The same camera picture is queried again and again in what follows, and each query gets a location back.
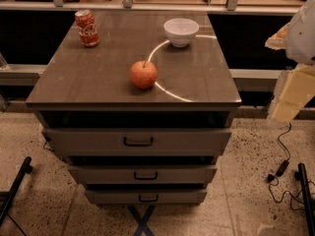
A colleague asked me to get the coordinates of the white ceramic bowl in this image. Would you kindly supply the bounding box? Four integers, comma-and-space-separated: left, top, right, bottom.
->
163, 18, 199, 47

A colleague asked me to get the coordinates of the red coca-cola can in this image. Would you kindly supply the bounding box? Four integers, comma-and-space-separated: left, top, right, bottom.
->
75, 9, 99, 47

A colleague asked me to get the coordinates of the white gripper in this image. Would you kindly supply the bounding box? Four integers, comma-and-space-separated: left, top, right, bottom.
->
265, 0, 315, 124

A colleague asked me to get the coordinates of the red apple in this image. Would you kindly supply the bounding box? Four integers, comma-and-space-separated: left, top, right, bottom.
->
130, 61, 158, 89

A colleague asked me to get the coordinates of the black stand leg left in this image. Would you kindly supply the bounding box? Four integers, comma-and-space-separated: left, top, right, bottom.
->
0, 156, 32, 226

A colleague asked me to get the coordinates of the black stand leg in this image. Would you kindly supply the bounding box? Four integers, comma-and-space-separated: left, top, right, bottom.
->
0, 156, 32, 226
294, 163, 315, 236

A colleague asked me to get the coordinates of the grey drawer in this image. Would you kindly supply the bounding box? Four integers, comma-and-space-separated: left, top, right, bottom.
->
86, 189, 207, 205
42, 128, 231, 156
69, 165, 217, 185

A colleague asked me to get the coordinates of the bottom grey drawer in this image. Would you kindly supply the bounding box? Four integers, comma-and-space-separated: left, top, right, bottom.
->
86, 189, 207, 205

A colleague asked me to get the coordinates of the middle grey drawer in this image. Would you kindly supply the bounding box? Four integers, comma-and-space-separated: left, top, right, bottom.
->
69, 165, 217, 185

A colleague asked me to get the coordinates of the top grey drawer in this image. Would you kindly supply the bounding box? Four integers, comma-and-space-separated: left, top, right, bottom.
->
42, 128, 231, 156

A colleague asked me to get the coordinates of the black power cable with adapter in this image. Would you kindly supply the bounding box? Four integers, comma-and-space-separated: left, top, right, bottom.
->
266, 123, 315, 212

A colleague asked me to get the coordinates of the grey drawer cabinet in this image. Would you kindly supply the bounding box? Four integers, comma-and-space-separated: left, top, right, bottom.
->
27, 11, 241, 191

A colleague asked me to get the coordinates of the black stand leg right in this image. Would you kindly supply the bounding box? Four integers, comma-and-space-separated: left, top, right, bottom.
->
294, 163, 315, 236

